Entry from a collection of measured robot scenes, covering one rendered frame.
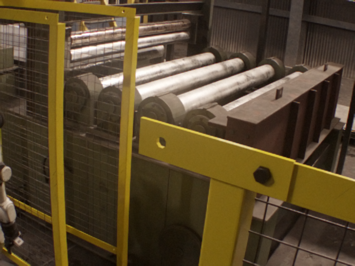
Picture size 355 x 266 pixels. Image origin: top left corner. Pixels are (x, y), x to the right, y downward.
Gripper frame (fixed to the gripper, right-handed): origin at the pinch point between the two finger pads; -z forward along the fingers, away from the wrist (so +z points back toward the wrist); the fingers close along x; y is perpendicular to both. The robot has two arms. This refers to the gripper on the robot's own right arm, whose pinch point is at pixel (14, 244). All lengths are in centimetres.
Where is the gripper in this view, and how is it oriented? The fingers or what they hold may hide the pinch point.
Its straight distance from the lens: 259.2
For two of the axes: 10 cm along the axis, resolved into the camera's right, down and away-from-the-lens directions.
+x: 4.1, -4.7, 7.8
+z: 0.0, -8.5, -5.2
